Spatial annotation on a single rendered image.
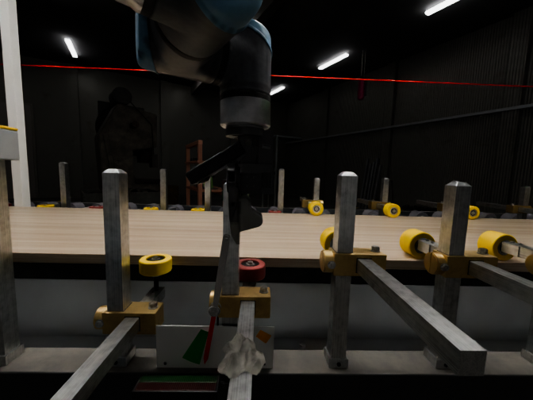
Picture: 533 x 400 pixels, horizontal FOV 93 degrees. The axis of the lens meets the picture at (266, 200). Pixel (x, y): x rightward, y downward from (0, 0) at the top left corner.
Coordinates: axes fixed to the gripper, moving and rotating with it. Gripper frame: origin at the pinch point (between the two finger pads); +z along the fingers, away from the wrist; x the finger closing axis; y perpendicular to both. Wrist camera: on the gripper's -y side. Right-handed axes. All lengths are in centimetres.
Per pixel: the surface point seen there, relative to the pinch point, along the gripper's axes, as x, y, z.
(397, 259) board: 24, 45, 12
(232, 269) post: 6.1, -0.8, 8.8
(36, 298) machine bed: 28, -62, 27
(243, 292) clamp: 7.3, 1.5, 14.6
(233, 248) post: 6.1, -0.7, 4.2
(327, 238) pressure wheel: 23.8, 24.6, 6.4
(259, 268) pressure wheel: 13.0, 5.0, 11.2
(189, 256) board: 22.3, -14.8, 11.6
